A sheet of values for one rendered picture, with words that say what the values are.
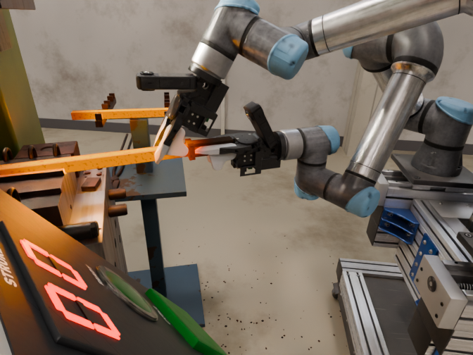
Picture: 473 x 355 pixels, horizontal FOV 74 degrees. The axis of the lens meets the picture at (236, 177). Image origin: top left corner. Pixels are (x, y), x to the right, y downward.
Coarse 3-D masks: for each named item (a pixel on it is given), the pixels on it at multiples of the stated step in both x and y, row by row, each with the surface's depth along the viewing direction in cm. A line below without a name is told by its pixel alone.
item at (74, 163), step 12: (192, 144) 66; (204, 144) 68; (72, 156) 62; (84, 156) 62; (96, 156) 62; (108, 156) 62; (120, 156) 63; (132, 156) 64; (144, 156) 65; (168, 156) 66; (180, 156) 67; (192, 156) 67; (0, 168) 57; (12, 168) 57; (24, 168) 58; (36, 168) 59; (48, 168) 59; (60, 168) 60; (72, 168) 61; (84, 168) 62
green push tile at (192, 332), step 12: (156, 300) 28; (168, 300) 31; (168, 312) 27; (180, 312) 30; (180, 324) 26; (192, 324) 29; (192, 336) 25; (204, 336) 28; (204, 348) 25; (216, 348) 28
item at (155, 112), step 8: (72, 112) 96; (80, 112) 96; (88, 112) 97; (96, 112) 97; (104, 112) 97; (112, 112) 98; (120, 112) 99; (128, 112) 99; (136, 112) 100; (144, 112) 100; (152, 112) 101; (160, 112) 101
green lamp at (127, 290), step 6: (108, 276) 21; (114, 276) 22; (114, 282) 21; (120, 282) 22; (126, 282) 24; (120, 288) 21; (126, 288) 22; (132, 288) 24; (126, 294) 21; (132, 294) 22; (138, 294) 23; (132, 300) 21; (138, 300) 22; (144, 300) 24; (144, 306) 22; (150, 312) 22
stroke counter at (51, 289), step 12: (24, 240) 14; (60, 276) 14; (48, 288) 11; (60, 288) 12; (84, 288) 15; (84, 300) 13; (84, 312) 12; (84, 324) 11; (96, 324) 12; (108, 324) 13
